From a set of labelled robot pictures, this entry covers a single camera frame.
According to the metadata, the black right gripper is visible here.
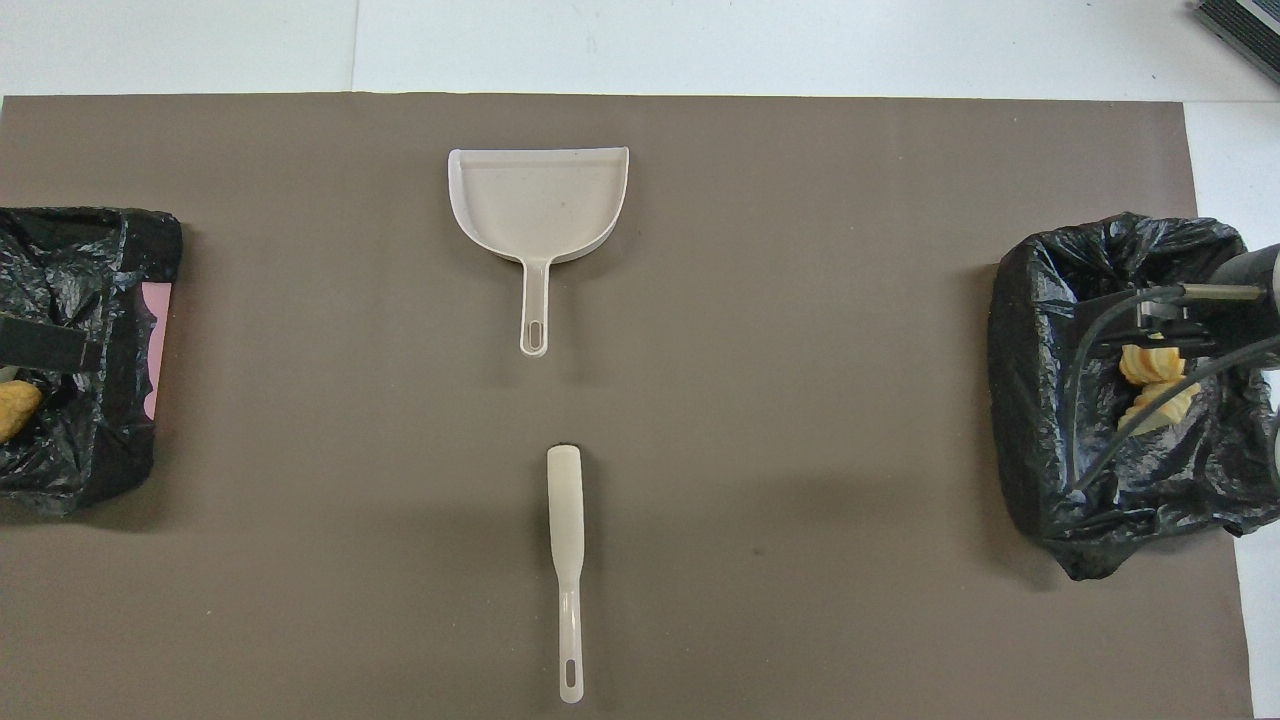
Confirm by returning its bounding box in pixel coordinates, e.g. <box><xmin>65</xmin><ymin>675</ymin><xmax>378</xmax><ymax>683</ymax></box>
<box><xmin>1125</xmin><ymin>290</ymin><xmax>1219</xmax><ymax>357</ymax></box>

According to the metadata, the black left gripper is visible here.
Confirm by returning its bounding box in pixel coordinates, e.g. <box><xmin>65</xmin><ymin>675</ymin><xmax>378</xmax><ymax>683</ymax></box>
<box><xmin>0</xmin><ymin>312</ymin><xmax>91</xmax><ymax>373</ymax></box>

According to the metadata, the rounded striped bread roll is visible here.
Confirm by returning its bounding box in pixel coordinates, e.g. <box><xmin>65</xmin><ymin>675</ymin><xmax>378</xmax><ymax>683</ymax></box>
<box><xmin>1119</xmin><ymin>345</ymin><xmax>1186</xmax><ymax>387</ymax></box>

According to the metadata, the brown peanut shaped bread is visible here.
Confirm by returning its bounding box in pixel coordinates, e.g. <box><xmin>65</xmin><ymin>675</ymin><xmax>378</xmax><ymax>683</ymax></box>
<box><xmin>0</xmin><ymin>380</ymin><xmax>44</xmax><ymax>444</ymax></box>

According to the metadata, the striped bread chunk pale face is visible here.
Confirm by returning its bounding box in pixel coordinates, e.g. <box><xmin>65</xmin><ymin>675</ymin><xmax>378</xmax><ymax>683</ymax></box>
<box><xmin>1117</xmin><ymin>380</ymin><xmax>1202</xmax><ymax>437</ymax></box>

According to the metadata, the beige plastic dustpan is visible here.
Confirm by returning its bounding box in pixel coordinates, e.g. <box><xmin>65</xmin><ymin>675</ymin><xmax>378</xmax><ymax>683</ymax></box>
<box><xmin>447</xmin><ymin>146</ymin><xmax>632</xmax><ymax>359</ymax></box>

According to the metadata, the beige hand brush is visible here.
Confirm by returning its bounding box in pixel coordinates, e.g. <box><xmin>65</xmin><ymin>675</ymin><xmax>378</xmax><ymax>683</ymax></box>
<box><xmin>546</xmin><ymin>444</ymin><xmax>586</xmax><ymax>705</ymax></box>

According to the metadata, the black bag over pink bin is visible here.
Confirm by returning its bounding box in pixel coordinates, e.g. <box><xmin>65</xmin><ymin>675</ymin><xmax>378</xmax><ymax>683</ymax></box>
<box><xmin>0</xmin><ymin>207</ymin><xmax>184</xmax><ymax>518</ymax></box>

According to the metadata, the pink plastic bin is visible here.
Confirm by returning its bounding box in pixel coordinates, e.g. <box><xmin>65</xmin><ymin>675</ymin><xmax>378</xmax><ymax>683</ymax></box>
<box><xmin>140</xmin><ymin>282</ymin><xmax>173</xmax><ymax>421</ymax></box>

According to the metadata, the black trash bag bin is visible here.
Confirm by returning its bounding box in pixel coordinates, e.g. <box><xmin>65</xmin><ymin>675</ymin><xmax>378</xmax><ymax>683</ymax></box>
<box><xmin>988</xmin><ymin>212</ymin><xmax>1280</xmax><ymax>581</ymax></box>

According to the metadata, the dark ribbed device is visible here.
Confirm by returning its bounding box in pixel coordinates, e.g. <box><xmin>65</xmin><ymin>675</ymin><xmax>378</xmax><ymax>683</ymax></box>
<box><xmin>1192</xmin><ymin>0</ymin><xmax>1280</xmax><ymax>86</ymax></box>

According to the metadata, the brown table mat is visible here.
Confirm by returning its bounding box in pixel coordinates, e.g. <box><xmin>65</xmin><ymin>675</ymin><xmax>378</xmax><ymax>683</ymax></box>
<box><xmin>0</xmin><ymin>93</ymin><xmax>1256</xmax><ymax>720</ymax></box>

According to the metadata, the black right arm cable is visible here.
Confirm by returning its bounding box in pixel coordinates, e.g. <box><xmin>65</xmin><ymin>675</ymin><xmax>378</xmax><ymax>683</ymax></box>
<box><xmin>1068</xmin><ymin>285</ymin><xmax>1280</xmax><ymax>491</ymax></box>

